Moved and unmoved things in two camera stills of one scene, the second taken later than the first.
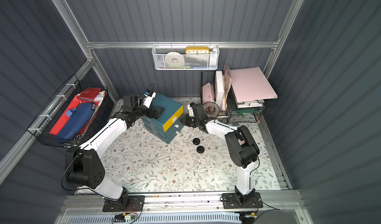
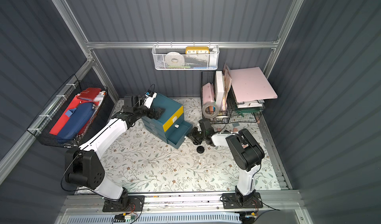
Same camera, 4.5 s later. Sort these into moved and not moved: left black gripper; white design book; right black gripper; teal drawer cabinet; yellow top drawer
Moved: teal drawer cabinet; right black gripper
Not moved: white design book; yellow top drawer; left black gripper
